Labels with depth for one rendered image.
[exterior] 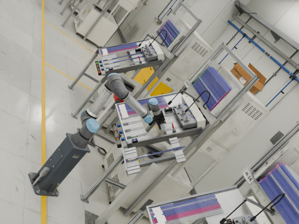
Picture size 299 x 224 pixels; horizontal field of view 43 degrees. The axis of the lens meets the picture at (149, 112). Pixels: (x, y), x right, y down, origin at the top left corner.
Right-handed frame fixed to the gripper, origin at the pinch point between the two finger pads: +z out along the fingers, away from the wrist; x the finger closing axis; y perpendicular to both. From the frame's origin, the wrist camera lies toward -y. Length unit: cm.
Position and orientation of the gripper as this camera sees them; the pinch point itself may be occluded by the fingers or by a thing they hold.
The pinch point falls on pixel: (160, 130)
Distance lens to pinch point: 350.8
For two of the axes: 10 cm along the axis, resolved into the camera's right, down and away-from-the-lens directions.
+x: -2.3, -5.4, 8.1
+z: 2.6, 7.7, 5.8
